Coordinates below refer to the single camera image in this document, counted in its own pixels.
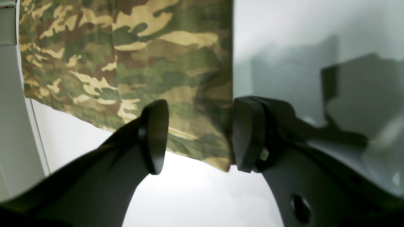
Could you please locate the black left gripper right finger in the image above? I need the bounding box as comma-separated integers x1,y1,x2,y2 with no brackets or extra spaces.
232,96,403,227

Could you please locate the camouflage T-shirt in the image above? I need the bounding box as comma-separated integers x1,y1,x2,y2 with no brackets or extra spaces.
18,0,234,172

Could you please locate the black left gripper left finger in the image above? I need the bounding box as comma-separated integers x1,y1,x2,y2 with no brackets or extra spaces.
1,100,169,227

